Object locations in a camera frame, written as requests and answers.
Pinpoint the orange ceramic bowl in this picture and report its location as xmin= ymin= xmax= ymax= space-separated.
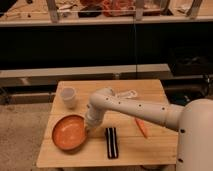
xmin=52 ymin=115 xmax=87 ymax=151

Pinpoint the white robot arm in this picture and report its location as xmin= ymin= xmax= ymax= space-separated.
xmin=85 ymin=88 xmax=213 ymax=171

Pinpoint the white plastic bottle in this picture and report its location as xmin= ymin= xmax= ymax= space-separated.
xmin=115 ymin=90 xmax=138 ymax=99

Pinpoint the translucent plastic cup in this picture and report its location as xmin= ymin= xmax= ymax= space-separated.
xmin=60 ymin=87 xmax=77 ymax=109

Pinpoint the orange carrot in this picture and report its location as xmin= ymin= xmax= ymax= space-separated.
xmin=135 ymin=118 xmax=148 ymax=138

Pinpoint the wooden table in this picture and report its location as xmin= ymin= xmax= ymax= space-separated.
xmin=37 ymin=79 xmax=177 ymax=168

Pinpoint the black white striped cloth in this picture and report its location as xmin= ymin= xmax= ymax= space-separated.
xmin=105 ymin=127 xmax=119 ymax=159

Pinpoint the black object on shelf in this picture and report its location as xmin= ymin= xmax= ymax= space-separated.
xmin=78 ymin=6 xmax=102 ymax=18

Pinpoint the red cloth on shelf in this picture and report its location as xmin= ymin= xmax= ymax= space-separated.
xmin=102 ymin=0 xmax=135 ymax=17

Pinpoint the black bag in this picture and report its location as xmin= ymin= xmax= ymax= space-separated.
xmin=168 ymin=56 xmax=213 ymax=76

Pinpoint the metal shelf rail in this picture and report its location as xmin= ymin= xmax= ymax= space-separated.
xmin=0 ymin=64 xmax=171 ymax=87

